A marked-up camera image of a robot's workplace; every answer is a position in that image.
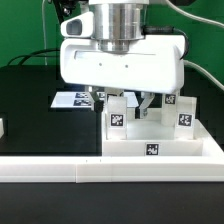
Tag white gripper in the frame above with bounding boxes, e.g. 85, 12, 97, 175
60, 35, 185, 119

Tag white square tabletop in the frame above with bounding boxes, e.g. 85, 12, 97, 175
102, 108, 203, 156

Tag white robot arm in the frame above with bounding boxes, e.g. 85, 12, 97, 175
60, 0, 188, 117

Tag white marker sheet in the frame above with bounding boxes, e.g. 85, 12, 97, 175
51, 92, 139, 108

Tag white U-shaped obstacle fence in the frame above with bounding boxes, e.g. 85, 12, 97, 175
0, 122, 224, 183

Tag black camera cable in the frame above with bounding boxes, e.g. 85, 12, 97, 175
142, 25, 190, 61

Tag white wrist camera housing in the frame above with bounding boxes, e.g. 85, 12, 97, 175
60, 12, 94, 38

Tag black cables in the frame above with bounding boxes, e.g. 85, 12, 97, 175
7, 47, 62, 66

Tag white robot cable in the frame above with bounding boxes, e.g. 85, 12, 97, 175
163, 0, 224, 84

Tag black camera stand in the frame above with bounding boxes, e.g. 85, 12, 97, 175
48, 0, 89, 20

